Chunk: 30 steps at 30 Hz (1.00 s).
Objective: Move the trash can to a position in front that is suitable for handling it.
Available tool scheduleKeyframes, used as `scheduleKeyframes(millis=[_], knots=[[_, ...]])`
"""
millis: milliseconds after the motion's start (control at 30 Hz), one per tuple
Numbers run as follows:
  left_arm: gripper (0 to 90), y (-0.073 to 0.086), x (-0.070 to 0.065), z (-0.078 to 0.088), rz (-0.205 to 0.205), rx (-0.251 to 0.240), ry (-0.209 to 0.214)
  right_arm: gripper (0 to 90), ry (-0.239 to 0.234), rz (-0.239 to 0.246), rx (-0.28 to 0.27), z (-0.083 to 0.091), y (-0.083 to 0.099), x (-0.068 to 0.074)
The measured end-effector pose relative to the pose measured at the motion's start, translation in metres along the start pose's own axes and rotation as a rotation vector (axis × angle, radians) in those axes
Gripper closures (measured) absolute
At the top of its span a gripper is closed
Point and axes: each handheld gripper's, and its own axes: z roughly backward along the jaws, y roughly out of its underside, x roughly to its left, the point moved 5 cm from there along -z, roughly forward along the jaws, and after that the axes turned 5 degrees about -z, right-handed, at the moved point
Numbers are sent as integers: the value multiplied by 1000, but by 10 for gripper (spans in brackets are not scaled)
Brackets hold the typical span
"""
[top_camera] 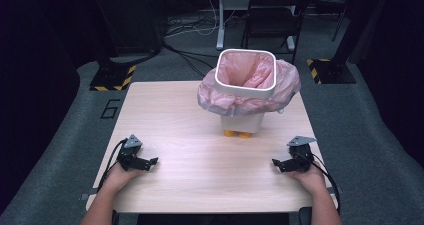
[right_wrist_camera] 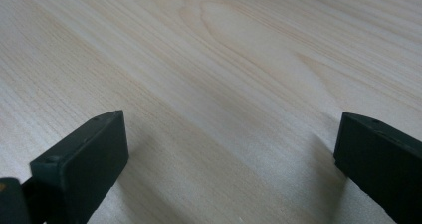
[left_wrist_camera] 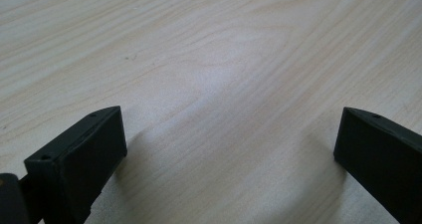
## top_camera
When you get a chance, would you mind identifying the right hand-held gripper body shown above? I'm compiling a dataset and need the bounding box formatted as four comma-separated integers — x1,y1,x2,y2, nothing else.
286,135,318,173

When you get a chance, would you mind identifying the floor cable bundle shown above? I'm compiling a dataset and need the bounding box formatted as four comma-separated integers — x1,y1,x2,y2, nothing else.
164,13,234,39

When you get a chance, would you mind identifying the person's right hand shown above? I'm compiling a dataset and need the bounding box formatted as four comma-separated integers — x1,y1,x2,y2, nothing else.
286,162,328,197

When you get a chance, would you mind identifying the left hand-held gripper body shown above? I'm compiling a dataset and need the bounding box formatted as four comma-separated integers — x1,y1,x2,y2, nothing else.
115,134,145,171

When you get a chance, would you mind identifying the black chair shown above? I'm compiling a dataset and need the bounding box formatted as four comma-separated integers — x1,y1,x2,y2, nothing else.
240,0,314,65

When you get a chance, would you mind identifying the dark curtain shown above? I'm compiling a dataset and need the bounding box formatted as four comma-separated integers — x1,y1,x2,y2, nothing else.
346,0,424,168
0,0,101,216

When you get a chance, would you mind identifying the pink plastic trash bag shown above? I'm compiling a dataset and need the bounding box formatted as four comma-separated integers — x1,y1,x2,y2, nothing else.
196,51,302,117

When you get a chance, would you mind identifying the black striped stand base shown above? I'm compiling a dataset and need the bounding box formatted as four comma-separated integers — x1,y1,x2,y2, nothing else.
306,57,357,85
89,63,138,92

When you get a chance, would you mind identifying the person's dark clothing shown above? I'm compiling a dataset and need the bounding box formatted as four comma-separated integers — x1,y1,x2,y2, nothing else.
136,213,291,225

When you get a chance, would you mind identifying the white bin rim ring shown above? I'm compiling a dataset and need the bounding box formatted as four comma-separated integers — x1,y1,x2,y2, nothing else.
214,48,278,100

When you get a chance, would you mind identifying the person's left hand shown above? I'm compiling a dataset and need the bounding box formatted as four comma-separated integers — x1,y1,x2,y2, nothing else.
98,162,145,194

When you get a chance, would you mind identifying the black floor cable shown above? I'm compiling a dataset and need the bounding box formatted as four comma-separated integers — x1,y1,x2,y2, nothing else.
162,41,220,80

